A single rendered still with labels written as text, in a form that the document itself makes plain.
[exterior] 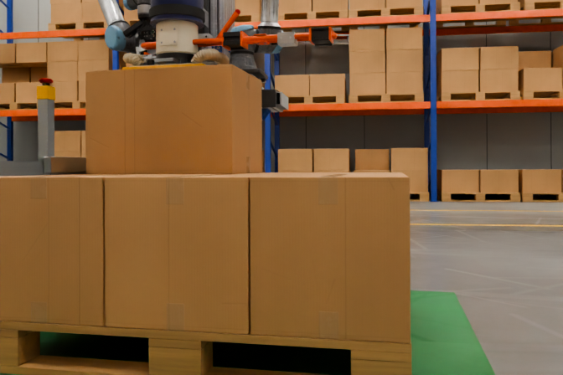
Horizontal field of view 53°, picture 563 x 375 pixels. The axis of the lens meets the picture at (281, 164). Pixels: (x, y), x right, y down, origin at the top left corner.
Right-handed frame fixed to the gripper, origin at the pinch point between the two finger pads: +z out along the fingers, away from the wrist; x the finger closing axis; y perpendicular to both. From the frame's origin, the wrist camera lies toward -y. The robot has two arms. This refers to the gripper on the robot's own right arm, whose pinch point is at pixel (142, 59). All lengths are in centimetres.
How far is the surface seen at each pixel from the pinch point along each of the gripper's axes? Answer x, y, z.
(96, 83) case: -45.8, 4.5, 18.8
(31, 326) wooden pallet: -105, 20, 96
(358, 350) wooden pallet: -101, 109, 99
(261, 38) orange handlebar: -29, 66, 2
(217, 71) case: -46, 54, 17
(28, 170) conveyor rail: -62, -14, 52
